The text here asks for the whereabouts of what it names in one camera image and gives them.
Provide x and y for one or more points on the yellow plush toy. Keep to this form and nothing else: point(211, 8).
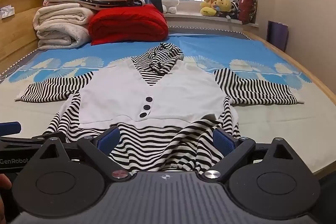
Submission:
point(225, 3)
point(209, 4)

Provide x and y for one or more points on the dark star-print folded blanket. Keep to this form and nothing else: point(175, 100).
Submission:
point(113, 3)

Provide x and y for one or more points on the cream fleece folded blanket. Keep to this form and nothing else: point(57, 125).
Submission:
point(60, 25)

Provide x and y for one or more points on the purple box by wall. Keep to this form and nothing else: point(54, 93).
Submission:
point(277, 33)

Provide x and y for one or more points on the striped hooded shirt white vest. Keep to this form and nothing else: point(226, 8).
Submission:
point(157, 87)

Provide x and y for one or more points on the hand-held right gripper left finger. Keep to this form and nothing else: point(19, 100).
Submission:
point(109, 138)

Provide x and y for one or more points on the person's left hand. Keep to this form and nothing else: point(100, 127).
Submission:
point(4, 184)

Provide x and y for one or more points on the red cushion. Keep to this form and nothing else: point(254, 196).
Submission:
point(248, 7)

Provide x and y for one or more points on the blue leaf-print bed sheet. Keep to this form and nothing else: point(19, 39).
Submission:
point(210, 45)

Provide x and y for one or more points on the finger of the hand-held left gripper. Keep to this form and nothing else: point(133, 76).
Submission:
point(10, 127)
point(23, 140)

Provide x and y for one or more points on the white plush toy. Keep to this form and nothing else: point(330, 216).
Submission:
point(170, 2)

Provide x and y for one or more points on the red folded blanket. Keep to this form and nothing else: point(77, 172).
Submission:
point(128, 24)

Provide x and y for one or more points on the wooden bed frame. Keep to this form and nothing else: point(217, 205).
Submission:
point(304, 69)

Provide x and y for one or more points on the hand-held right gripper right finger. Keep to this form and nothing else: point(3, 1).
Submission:
point(223, 141)

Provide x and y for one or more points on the wooden headboard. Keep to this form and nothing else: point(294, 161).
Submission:
point(15, 35)

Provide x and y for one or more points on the tissue box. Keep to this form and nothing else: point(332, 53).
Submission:
point(6, 11)

